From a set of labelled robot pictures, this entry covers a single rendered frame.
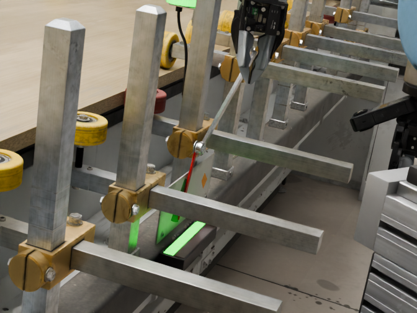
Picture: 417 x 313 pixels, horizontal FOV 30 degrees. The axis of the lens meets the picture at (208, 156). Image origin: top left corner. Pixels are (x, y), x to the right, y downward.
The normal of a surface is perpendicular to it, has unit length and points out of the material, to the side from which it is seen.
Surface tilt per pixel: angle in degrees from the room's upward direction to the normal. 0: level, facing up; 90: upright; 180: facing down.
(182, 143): 90
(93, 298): 0
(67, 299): 0
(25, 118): 0
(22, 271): 90
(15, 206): 90
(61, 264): 90
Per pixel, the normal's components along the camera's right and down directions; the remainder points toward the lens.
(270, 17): 0.00, 0.33
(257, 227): -0.33, 0.26
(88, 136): 0.33, 0.35
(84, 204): 0.93, 0.24
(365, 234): -0.79, 0.08
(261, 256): 0.15, -0.94
